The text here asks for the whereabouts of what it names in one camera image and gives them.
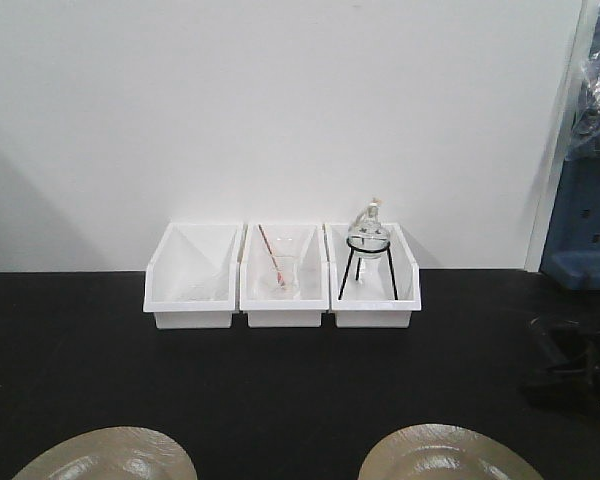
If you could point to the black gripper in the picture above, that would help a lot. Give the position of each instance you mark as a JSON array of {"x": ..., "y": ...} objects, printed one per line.
[{"x": 570, "y": 382}]

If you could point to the beige plate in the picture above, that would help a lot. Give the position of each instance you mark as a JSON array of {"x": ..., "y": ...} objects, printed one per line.
[
  {"x": 442, "y": 451},
  {"x": 122, "y": 452}
]

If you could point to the grey blue drying pegboard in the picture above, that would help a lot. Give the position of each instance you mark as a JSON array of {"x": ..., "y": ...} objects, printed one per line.
[{"x": 571, "y": 254}]

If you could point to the white bin right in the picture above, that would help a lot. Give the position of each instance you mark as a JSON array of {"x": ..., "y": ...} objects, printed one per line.
[{"x": 376, "y": 293}]

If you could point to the white bin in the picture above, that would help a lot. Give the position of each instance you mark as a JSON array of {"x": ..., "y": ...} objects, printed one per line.
[
  {"x": 376, "y": 293},
  {"x": 191, "y": 278},
  {"x": 306, "y": 242}
]

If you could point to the glass flask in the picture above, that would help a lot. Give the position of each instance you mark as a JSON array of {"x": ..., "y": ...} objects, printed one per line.
[{"x": 366, "y": 233}]

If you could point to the glass beaker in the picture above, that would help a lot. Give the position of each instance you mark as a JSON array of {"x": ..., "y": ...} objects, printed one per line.
[{"x": 289, "y": 267}]

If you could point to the red glass stirring rod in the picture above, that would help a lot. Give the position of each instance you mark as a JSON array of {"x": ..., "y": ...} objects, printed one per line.
[{"x": 279, "y": 276}]

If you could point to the white bin middle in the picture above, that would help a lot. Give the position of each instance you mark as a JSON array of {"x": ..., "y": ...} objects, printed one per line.
[{"x": 306, "y": 242}]

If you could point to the white bin left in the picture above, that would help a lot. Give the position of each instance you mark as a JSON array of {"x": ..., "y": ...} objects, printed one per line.
[{"x": 191, "y": 278}]

